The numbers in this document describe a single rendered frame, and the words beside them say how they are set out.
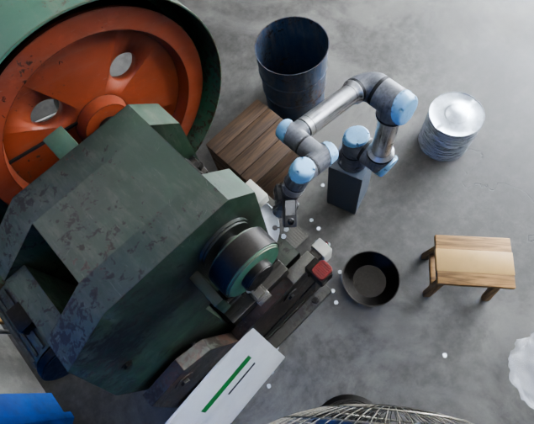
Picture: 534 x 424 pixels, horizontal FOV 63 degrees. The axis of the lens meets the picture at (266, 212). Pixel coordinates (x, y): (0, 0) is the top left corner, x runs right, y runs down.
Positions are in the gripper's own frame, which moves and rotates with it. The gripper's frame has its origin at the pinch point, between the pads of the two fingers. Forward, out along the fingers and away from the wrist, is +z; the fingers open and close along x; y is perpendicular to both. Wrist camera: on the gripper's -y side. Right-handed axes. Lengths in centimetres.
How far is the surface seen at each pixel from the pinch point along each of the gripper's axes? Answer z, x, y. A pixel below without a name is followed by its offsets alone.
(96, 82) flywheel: -43, 59, 26
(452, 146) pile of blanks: 37, -116, 53
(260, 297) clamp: 15.0, 8.3, -26.3
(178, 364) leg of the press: 9, 40, -47
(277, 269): 16.5, -0.6, -15.6
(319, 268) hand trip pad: 6.5, -14.0, -19.2
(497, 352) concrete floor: 54, -116, -56
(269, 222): 9.3, 2.0, 1.9
